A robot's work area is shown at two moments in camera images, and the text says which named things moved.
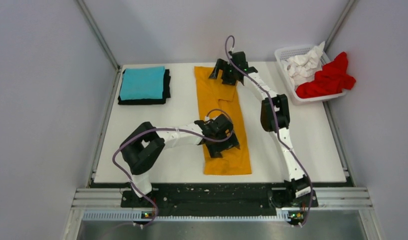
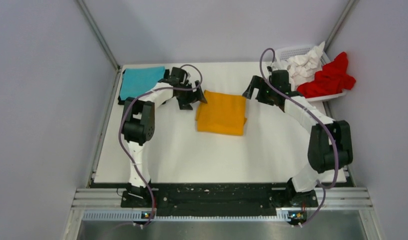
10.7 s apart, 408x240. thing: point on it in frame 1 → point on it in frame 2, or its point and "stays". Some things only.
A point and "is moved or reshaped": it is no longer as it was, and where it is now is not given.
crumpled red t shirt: (333, 79) stays
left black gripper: (215, 151) → (194, 96)
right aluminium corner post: (340, 24) stays
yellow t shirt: (213, 94) is moved or reshaped
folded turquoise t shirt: (142, 82) stays
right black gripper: (221, 65) → (256, 82)
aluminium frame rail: (97, 205) stays
